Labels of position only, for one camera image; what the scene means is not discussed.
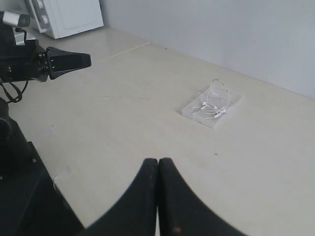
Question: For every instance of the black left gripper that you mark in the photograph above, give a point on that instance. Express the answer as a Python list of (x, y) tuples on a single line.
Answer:
[(28, 62)]

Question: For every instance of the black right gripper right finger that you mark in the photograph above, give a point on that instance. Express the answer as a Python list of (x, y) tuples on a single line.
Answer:
[(181, 212)]

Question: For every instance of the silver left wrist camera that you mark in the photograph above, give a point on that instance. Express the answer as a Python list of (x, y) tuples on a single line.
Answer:
[(14, 19)]

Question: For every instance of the clear plastic storage box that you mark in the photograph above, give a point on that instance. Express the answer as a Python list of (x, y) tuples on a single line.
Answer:
[(213, 104)]

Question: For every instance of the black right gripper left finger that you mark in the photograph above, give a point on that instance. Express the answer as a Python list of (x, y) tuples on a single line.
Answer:
[(135, 213)]

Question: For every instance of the white appliance box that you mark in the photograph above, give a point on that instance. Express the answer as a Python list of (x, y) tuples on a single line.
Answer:
[(63, 18)]

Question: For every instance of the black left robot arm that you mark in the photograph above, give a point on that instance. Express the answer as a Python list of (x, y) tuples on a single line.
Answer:
[(30, 204)]

